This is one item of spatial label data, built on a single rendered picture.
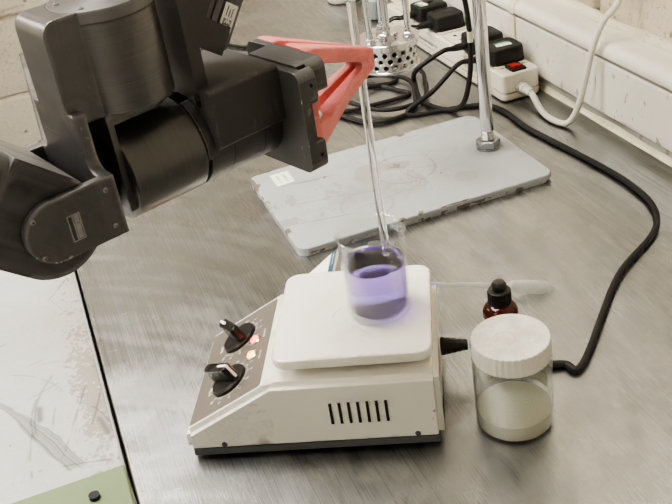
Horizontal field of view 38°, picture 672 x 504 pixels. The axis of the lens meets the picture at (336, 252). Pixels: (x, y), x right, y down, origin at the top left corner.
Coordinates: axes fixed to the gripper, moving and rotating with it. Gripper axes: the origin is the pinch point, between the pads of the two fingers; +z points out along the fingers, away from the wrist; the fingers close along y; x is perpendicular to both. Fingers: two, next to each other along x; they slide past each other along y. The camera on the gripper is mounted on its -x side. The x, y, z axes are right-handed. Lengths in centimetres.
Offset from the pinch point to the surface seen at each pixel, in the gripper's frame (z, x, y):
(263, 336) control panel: -7.5, 22.5, 7.8
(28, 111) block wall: 60, 80, 230
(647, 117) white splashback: 47, 25, 8
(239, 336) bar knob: -8.6, 22.7, 9.8
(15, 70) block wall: 60, 67, 230
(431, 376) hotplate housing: -2.9, 22.2, -6.7
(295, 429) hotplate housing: -10.8, 26.0, 0.6
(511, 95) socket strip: 50, 28, 31
